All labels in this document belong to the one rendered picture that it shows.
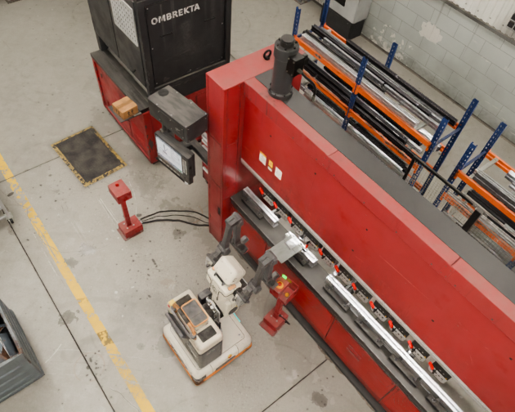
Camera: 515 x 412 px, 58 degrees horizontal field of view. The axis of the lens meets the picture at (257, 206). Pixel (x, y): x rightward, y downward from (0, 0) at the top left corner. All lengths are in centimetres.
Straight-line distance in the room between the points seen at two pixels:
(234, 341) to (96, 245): 199
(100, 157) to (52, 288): 186
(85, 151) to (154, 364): 299
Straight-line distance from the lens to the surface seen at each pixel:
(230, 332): 469
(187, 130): 390
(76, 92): 740
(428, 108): 531
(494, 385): 357
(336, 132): 345
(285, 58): 340
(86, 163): 636
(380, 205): 313
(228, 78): 377
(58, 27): 877
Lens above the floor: 466
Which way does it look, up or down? 54 degrees down
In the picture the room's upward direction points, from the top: 7 degrees clockwise
